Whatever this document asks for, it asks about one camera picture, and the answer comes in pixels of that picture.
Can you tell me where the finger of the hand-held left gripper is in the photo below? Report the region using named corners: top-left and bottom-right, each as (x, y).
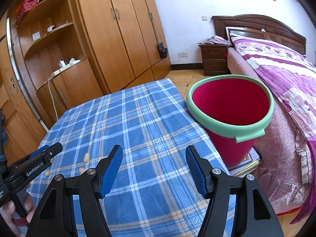
top-left (30, 142), bottom-right (63, 162)
top-left (30, 146), bottom-right (50, 158)

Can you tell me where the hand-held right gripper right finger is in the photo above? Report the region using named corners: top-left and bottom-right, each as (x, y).
top-left (185, 145), bottom-right (284, 237)

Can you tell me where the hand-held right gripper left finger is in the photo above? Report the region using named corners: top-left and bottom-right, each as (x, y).
top-left (26, 144), bottom-right (124, 237)

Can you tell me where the red bucket with green rim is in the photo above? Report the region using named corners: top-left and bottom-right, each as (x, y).
top-left (186, 75), bottom-right (275, 168)

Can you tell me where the person's left hand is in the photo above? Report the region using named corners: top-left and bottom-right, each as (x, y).
top-left (0, 185), bottom-right (34, 236)

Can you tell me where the stack of books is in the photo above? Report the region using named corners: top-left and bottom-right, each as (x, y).
top-left (227, 147), bottom-right (262, 178)

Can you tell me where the wooden door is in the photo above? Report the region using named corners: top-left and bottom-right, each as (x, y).
top-left (0, 12), bottom-right (50, 153)

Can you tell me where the blue plaid tablecloth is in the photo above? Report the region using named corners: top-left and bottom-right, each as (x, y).
top-left (26, 78), bottom-right (236, 237)

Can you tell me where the wooden corner shelf unit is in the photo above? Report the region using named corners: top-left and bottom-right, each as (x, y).
top-left (10, 0), bottom-right (104, 129)

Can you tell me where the white power strip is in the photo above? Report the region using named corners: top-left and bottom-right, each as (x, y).
top-left (48, 64), bottom-right (74, 79)

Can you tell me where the pink bed sheet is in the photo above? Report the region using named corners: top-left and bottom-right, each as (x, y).
top-left (227, 47), bottom-right (309, 214)

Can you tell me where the dark wooden nightstand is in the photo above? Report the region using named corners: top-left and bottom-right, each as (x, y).
top-left (199, 44), bottom-right (230, 77)

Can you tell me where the black hanging bag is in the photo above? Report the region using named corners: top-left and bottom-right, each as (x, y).
top-left (158, 42), bottom-right (169, 58)

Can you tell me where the pile of floral cloth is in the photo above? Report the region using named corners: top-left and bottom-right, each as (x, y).
top-left (197, 36), bottom-right (231, 46)

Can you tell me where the bed with purple floral quilt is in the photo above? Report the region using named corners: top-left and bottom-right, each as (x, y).
top-left (230, 36), bottom-right (316, 224)

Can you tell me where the red basket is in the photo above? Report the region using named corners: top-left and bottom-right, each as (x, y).
top-left (16, 0), bottom-right (41, 21)

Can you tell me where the dark framed panel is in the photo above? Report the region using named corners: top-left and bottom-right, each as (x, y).
top-left (225, 27), bottom-right (269, 42)

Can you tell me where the dark wooden headboard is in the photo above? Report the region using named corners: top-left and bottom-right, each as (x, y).
top-left (212, 15), bottom-right (307, 56)

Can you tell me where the white cable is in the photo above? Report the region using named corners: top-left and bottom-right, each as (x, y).
top-left (48, 78), bottom-right (58, 121)

